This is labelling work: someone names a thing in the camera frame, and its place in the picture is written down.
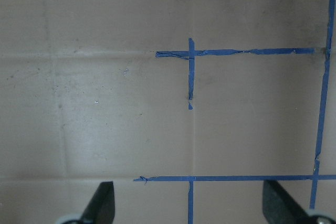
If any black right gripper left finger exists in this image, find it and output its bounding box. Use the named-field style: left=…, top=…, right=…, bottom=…
left=76, top=181, right=115, bottom=224

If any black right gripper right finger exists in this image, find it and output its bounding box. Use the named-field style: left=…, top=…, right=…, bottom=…
left=262, top=180, right=319, bottom=224

